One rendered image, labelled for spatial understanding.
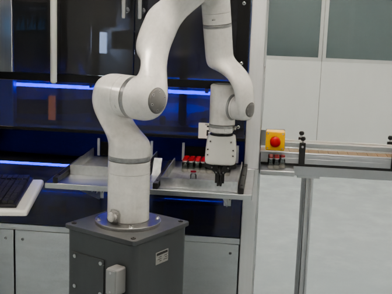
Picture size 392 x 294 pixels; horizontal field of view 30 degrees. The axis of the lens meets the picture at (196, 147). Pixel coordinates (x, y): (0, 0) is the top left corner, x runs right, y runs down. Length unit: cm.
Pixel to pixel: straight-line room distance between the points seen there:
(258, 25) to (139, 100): 89
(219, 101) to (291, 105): 509
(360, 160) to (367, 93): 454
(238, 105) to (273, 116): 513
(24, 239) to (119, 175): 107
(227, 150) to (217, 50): 33
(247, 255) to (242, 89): 85
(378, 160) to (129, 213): 121
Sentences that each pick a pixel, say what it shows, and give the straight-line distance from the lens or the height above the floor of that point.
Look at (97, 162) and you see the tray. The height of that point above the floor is 88.
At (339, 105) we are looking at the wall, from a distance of 742.
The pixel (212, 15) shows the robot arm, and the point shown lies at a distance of 227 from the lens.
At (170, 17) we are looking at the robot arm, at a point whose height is 145.
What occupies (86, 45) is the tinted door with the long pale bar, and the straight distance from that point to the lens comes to 284.
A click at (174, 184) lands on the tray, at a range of 245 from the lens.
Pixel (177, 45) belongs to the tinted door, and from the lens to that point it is 277.
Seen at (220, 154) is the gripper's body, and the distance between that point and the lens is 237.
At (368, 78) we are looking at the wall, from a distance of 743.
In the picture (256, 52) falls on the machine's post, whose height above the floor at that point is 132.
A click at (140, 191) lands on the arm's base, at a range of 205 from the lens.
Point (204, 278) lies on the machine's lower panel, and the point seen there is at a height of 43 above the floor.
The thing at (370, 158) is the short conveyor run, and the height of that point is 92.
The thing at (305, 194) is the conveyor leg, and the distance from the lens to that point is 297.
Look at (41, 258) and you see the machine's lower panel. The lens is 304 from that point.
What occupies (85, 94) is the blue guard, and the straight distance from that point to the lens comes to 285.
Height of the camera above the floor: 147
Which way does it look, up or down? 11 degrees down
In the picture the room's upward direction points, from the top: 2 degrees clockwise
